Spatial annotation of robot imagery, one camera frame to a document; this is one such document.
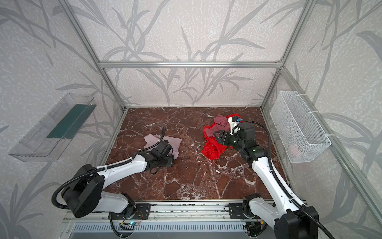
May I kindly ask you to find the light pink cloth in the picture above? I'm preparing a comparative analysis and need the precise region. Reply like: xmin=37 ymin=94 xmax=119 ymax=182
xmin=144 ymin=134 xmax=182 ymax=159

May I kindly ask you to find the mauve pink cloth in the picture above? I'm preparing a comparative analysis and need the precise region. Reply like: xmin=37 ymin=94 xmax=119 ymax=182
xmin=204 ymin=115 xmax=230 ymax=137

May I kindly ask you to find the red cloth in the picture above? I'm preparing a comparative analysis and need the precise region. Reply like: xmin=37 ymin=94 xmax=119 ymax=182
xmin=202 ymin=114 xmax=241 ymax=160

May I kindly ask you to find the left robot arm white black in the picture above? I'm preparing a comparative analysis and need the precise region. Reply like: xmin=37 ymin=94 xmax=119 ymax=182
xmin=51 ymin=140 xmax=174 ymax=218

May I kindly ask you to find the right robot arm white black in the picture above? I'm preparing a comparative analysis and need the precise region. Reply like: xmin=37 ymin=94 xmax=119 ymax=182
xmin=213 ymin=121 xmax=319 ymax=239

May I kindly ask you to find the pink item in basket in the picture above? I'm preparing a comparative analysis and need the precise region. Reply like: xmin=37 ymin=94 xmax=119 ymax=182
xmin=288 ymin=144 xmax=302 ymax=158

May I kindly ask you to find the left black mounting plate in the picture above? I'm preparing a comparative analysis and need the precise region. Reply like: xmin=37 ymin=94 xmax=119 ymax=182
xmin=108 ymin=203 xmax=151 ymax=220

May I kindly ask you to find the black mounting plate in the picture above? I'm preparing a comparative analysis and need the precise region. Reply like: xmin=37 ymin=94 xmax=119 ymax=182
xmin=224 ymin=203 xmax=255 ymax=220
xmin=108 ymin=203 xmax=151 ymax=220

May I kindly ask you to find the small circuit board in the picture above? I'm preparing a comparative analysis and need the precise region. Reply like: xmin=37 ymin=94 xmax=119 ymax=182
xmin=120 ymin=221 xmax=141 ymax=230

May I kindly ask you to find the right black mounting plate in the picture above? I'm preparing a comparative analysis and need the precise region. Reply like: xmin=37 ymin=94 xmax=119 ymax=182
xmin=224 ymin=203 xmax=255 ymax=220

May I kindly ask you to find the green pad in bin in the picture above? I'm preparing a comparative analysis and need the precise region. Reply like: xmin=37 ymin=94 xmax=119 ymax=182
xmin=47 ymin=104 xmax=97 ymax=139

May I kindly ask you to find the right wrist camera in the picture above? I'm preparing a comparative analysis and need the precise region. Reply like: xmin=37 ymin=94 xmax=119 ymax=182
xmin=228 ymin=116 xmax=243 ymax=135

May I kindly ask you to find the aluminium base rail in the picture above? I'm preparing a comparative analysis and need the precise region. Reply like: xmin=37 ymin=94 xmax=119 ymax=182
xmin=61 ymin=199 xmax=275 ymax=223

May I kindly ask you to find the white wire mesh basket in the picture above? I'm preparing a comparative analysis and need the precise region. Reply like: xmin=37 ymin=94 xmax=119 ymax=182
xmin=270 ymin=91 xmax=331 ymax=163

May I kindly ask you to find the right black corrugated cable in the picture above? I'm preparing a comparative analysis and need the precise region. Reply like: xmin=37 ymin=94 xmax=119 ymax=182
xmin=232 ymin=120 xmax=336 ymax=239

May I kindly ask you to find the aluminium frame crossbar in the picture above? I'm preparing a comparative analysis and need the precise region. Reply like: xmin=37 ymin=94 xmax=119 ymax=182
xmin=99 ymin=61 xmax=281 ymax=68

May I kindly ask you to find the clear plastic wall bin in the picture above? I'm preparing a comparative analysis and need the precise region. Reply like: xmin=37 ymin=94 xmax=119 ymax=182
xmin=9 ymin=93 xmax=97 ymax=162

